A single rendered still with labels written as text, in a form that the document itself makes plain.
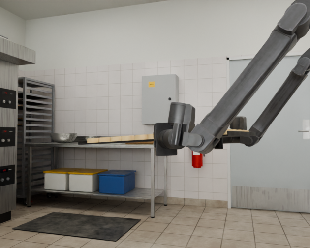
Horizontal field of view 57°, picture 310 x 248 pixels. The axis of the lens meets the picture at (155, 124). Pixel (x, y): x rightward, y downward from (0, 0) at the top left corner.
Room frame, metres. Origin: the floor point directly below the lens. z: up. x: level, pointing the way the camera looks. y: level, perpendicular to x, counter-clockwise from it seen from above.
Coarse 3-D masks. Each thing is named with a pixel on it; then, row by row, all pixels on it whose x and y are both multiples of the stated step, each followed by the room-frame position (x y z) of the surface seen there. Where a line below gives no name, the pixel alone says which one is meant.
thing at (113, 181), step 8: (104, 176) 3.79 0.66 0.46; (112, 176) 3.76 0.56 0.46; (120, 176) 3.73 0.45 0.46; (128, 176) 3.87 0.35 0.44; (104, 184) 3.78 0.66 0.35; (112, 184) 3.75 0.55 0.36; (120, 184) 3.73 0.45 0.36; (128, 184) 3.87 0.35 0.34; (104, 192) 3.79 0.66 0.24; (112, 192) 3.75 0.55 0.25; (120, 192) 3.73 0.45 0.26
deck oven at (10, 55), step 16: (0, 48) 2.90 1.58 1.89; (16, 48) 3.11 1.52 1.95; (0, 64) 3.19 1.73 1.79; (16, 64) 3.41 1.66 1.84; (0, 80) 3.19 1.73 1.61; (16, 80) 3.42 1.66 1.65; (0, 96) 3.19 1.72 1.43; (16, 96) 3.42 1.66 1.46; (0, 112) 3.20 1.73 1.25; (16, 112) 3.42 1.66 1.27; (0, 128) 3.20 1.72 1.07; (16, 128) 3.43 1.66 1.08; (0, 144) 3.20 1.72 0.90; (16, 144) 3.43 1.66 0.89; (0, 160) 3.21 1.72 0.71; (16, 160) 3.44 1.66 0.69; (0, 176) 3.21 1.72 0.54; (16, 176) 3.44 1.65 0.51; (0, 192) 3.22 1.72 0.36; (0, 208) 3.22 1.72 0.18
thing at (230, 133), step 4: (228, 132) 0.84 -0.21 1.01; (232, 132) 0.87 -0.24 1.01; (236, 132) 0.91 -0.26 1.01; (240, 132) 0.95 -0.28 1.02; (244, 132) 1.00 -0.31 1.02; (248, 132) 1.06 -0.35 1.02; (252, 132) 1.12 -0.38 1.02; (224, 136) 0.91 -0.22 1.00; (228, 136) 0.97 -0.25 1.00; (232, 136) 1.05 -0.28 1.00; (236, 136) 1.15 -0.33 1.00; (128, 140) 1.01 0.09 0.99; (132, 140) 1.00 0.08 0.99; (136, 140) 0.99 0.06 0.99; (140, 140) 0.98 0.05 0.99; (144, 140) 0.98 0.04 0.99; (148, 140) 0.97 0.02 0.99; (152, 140) 0.96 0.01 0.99; (80, 144) 1.13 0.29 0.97; (84, 144) 1.12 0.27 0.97
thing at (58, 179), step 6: (60, 168) 4.37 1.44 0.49; (66, 168) 4.37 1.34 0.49; (72, 168) 4.37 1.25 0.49; (78, 168) 4.37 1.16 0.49; (48, 174) 4.04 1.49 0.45; (54, 174) 4.01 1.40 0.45; (60, 174) 3.98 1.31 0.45; (66, 174) 3.98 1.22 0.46; (48, 180) 4.04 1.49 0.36; (54, 180) 4.01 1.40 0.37; (60, 180) 3.98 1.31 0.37; (66, 180) 3.98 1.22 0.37; (48, 186) 4.04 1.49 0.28; (54, 186) 4.01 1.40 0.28; (60, 186) 3.98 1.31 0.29; (66, 186) 3.98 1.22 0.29
